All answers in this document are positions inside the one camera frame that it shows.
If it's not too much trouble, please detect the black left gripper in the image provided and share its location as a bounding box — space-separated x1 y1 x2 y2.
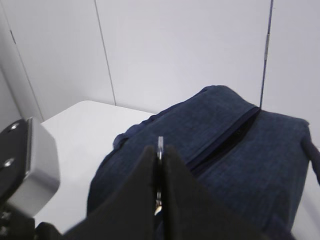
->
0 118 62 240

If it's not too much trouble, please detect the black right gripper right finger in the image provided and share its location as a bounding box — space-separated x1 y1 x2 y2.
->
161 145 294 240

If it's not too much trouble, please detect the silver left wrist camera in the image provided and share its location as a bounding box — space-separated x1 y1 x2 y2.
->
8 117 60 217

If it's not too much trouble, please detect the dark navy lunch bag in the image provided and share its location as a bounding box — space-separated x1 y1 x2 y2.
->
87 85 320 240

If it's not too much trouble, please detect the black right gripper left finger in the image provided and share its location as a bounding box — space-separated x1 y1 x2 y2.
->
63 146 156 240

